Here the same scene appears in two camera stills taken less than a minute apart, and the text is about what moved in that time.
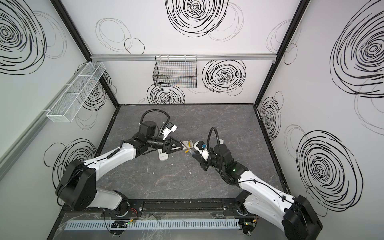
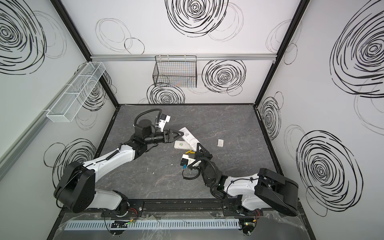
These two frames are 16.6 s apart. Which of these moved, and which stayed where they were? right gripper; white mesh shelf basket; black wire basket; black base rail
Moved: right gripper
Stayed: white mesh shelf basket; black wire basket; black base rail
